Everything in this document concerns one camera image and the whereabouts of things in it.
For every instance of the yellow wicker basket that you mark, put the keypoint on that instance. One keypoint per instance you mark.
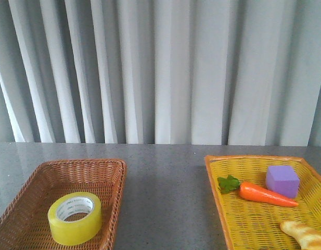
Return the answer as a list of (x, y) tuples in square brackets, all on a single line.
[(252, 225)]

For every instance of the purple foam cube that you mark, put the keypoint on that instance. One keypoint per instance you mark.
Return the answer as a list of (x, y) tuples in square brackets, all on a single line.
[(283, 180)]

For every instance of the orange toy carrot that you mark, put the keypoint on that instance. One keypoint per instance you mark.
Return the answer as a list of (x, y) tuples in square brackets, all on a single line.
[(253, 192)]

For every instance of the grey pleated curtain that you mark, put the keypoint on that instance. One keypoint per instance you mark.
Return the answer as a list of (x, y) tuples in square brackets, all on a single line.
[(161, 72)]

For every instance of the yellow tape roll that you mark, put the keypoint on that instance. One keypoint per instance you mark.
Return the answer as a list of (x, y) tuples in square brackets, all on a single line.
[(75, 218)]

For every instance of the toy bread croissant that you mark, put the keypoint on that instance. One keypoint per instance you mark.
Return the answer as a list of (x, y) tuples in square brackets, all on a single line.
[(306, 237)]

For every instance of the brown wicker basket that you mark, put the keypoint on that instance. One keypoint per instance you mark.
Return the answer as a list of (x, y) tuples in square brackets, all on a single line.
[(24, 224)]

